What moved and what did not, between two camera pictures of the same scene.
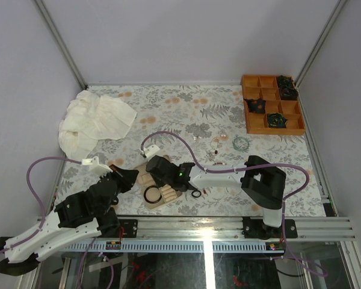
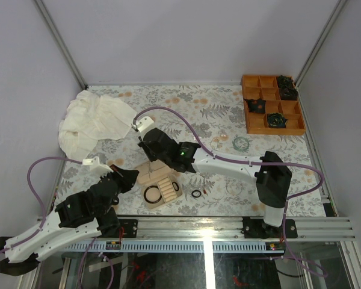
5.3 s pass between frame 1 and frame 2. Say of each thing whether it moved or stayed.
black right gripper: moved
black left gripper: stayed
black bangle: stayed
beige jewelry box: stayed
